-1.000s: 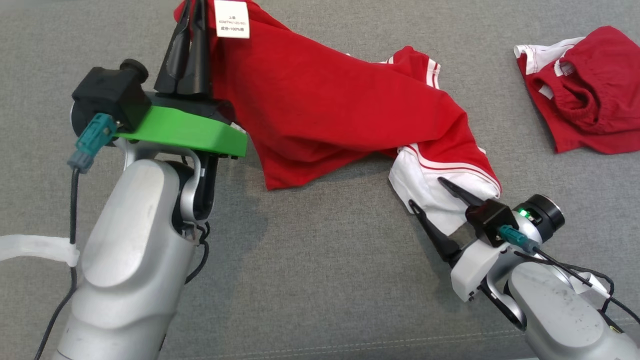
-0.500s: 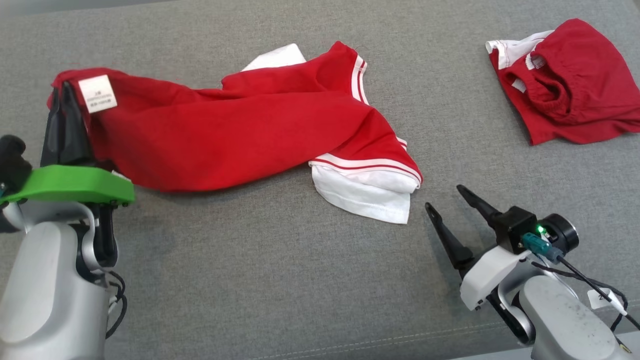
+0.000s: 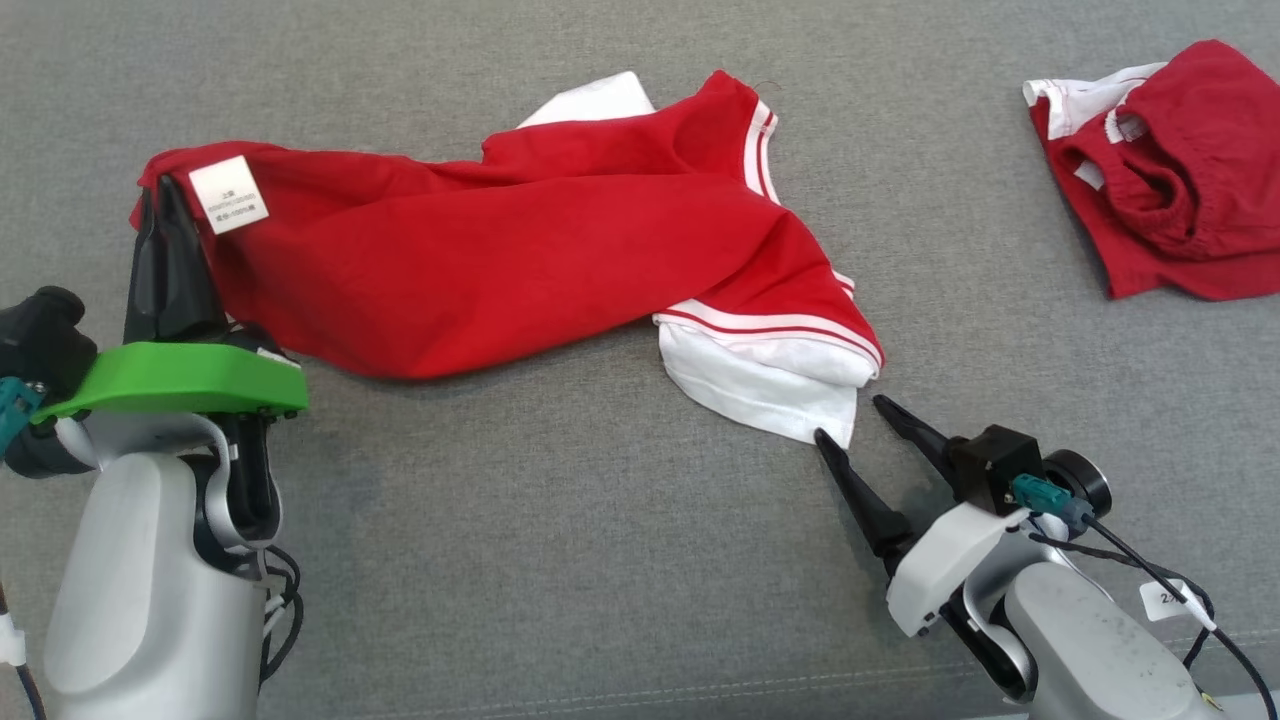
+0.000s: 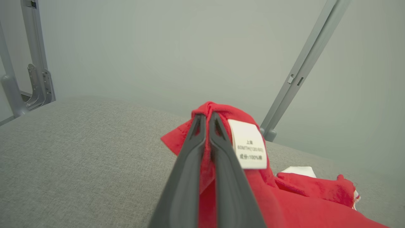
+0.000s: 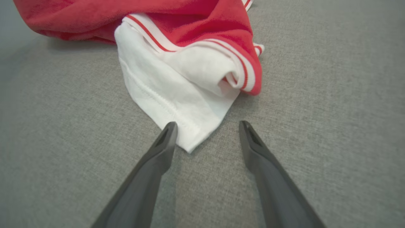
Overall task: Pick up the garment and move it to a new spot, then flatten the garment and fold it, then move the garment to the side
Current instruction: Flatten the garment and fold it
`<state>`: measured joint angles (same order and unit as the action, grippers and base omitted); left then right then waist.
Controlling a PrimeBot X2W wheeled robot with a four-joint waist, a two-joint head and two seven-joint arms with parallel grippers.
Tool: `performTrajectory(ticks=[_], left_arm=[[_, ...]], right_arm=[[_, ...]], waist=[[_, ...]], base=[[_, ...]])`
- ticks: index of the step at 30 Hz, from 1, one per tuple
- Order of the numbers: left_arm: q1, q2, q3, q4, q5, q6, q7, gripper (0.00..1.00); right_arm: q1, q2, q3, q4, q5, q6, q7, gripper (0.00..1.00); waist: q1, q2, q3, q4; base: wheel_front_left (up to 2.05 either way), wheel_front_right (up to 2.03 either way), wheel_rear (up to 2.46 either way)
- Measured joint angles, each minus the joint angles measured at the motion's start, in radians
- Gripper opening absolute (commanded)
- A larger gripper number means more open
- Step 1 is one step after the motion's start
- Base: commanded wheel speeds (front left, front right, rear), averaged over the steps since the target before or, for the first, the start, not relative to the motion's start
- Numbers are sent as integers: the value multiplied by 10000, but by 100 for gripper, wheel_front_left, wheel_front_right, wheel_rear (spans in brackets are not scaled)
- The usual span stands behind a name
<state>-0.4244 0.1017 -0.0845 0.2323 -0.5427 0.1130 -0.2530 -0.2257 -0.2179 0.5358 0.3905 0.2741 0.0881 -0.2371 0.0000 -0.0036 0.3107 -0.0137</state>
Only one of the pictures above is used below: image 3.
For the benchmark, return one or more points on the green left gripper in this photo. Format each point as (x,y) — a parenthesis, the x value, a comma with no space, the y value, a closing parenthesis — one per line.
(180,380)

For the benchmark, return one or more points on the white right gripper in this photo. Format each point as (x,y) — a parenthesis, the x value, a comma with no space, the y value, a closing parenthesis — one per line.
(945,565)

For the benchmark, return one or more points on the red shirt white sleeves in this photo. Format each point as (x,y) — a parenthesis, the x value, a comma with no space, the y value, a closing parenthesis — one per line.
(500,240)

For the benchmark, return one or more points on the red shorts white stripe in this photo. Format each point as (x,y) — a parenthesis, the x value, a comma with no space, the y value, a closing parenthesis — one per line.
(1190,180)

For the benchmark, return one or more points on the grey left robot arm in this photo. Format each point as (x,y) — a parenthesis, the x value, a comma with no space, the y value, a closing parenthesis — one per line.
(140,590)

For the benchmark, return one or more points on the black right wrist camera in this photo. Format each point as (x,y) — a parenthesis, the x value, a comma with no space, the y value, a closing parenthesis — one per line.
(1000,460)

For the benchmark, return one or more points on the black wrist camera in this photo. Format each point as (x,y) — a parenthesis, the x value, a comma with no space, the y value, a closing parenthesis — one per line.
(40,335)
(1000,460)

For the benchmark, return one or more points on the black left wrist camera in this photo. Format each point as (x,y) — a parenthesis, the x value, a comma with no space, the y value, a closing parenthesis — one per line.
(40,335)

